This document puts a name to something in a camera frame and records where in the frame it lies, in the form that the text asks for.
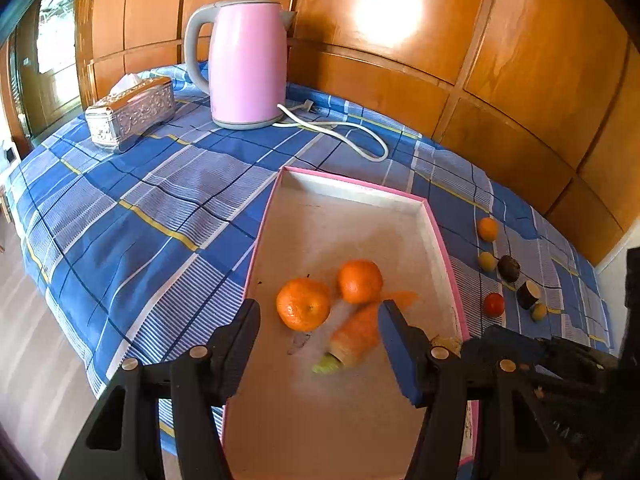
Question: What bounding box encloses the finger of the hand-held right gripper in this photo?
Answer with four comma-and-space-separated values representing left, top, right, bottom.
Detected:
462, 324, 621, 377

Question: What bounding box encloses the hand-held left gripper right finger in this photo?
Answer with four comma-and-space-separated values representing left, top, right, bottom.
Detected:
377, 299, 581, 480

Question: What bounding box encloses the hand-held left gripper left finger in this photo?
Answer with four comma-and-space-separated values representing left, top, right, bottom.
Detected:
59, 299, 262, 480

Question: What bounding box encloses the carrot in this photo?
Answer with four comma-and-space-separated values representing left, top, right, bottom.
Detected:
311, 290, 418, 376

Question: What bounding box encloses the dark eggplant piece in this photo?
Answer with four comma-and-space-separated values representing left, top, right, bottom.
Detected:
516, 281, 542, 310

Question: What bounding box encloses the dark wrinkled passion fruit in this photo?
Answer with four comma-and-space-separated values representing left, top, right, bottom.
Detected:
497, 255, 522, 282

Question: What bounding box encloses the pink-edged white tray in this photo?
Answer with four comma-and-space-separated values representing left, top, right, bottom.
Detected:
221, 166, 481, 480

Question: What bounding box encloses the eggplant piece with yellow cut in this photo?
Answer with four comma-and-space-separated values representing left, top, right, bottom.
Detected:
431, 336, 463, 356

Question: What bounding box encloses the large mandarin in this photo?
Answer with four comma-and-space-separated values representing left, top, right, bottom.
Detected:
276, 277, 332, 332

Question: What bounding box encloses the blue plaid tablecloth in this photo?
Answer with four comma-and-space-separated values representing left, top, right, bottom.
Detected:
10, 60, 616, 456

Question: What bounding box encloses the silver embossed tissue box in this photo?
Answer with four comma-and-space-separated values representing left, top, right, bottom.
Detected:
84, 74, 177, 153

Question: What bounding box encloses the pink electric kettle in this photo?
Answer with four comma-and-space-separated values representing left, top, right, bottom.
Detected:
184, 0, 298, 131

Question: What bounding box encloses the wooden glass door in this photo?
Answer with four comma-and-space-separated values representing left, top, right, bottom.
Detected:
7, 0, 98, 148

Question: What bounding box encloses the white power cord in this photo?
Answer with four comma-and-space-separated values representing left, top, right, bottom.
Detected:
277, 101, 390, 162

